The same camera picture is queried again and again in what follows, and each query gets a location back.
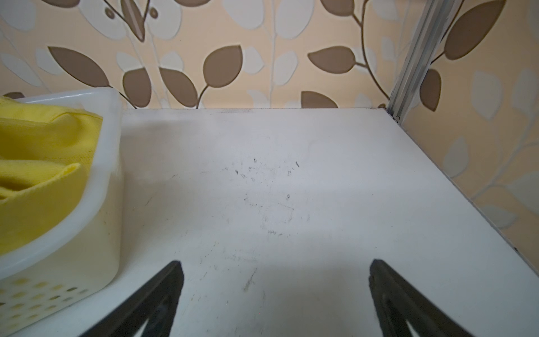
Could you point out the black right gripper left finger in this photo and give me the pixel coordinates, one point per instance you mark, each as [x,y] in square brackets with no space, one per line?
[151,309]

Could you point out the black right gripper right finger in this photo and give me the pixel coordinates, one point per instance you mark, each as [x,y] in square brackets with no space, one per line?
[401,308]

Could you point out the yellow trousers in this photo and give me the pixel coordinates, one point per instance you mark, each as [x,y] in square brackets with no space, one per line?
[46,157]

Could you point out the white perforated plastic basket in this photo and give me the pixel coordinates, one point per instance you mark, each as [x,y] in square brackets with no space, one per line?
[80,255]

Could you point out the aluminium frame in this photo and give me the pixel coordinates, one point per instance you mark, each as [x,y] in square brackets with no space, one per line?
[433,24]

